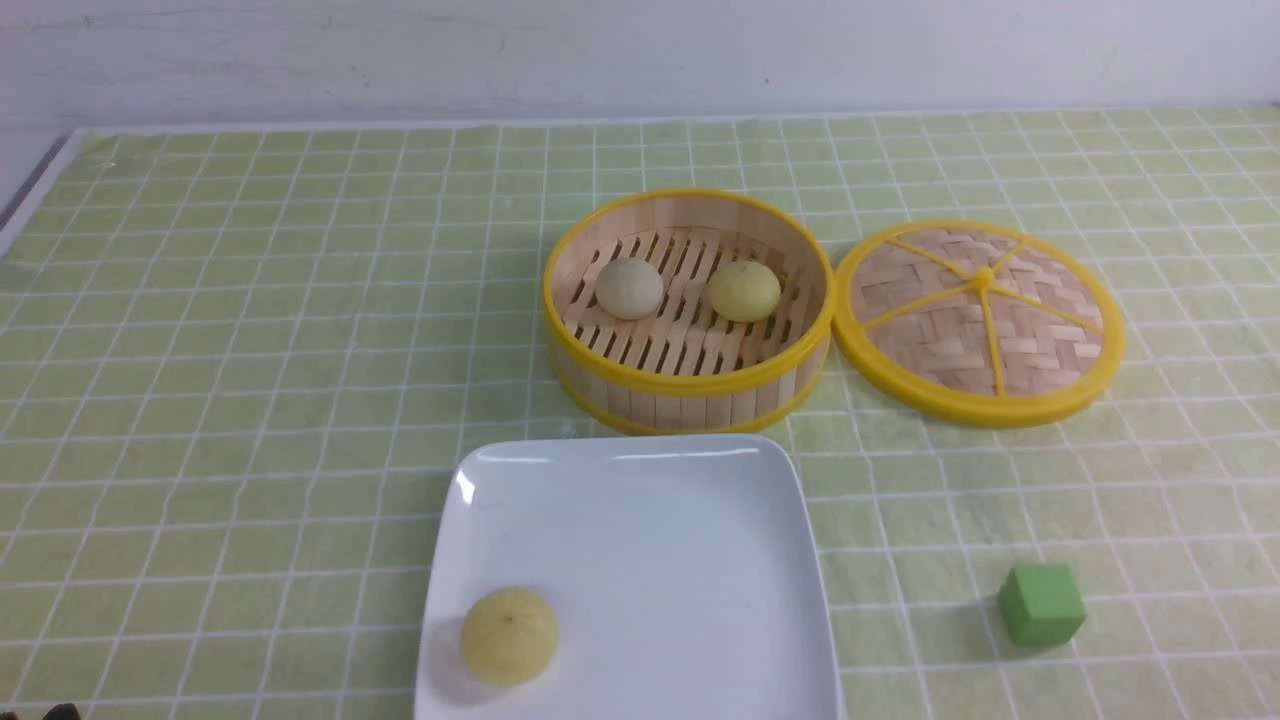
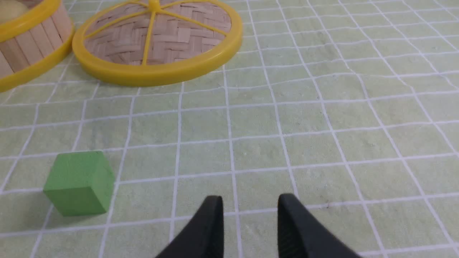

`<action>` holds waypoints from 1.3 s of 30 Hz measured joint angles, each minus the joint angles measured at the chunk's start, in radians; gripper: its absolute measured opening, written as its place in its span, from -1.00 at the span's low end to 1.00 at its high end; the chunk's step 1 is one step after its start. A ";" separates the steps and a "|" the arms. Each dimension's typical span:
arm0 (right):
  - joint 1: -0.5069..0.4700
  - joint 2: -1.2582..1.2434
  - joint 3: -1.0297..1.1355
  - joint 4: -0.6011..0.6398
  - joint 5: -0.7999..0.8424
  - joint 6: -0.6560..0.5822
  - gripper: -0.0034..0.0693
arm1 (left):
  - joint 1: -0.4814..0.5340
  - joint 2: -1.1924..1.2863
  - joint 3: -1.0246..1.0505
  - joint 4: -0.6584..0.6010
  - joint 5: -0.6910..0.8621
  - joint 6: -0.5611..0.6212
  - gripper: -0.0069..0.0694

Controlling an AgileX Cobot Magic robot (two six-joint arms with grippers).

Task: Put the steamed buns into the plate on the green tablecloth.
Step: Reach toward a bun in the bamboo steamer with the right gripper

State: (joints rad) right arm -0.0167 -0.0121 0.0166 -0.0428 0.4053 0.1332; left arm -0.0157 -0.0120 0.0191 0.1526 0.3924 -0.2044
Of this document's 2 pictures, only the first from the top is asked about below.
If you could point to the yellow woven steamer lid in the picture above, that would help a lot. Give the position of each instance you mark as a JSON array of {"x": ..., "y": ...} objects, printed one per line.
[{"x": 976, "y": 323}]

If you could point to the white square plate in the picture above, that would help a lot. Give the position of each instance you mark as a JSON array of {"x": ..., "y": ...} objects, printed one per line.
[{"x": 682, "y": 570}]

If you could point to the yellow steamed bun on plate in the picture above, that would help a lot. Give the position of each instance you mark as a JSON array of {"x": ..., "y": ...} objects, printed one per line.
[{"x": 509, "y": 637}]

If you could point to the yellow bamboo steamer basket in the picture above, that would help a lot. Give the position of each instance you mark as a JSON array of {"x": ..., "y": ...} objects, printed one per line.
[{"x": 683, "y": 369}]

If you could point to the green cube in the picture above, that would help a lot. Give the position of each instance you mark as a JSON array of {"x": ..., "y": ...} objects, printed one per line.
[{"x": 1041, "y": 604}]

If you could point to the yellow steamed bun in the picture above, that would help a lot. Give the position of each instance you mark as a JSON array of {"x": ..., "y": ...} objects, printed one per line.
[
  {"x": 509, "y": 637},
  {"x": 743, "y": 291}
]

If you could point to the white steamed bun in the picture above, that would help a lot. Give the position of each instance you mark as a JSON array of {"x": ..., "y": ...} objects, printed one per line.
[{"x": 629, "y": 289}]

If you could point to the green checkered tablecloth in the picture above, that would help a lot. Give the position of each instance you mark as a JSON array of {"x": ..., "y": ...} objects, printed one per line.
[{"x": 238, "y": 370}]

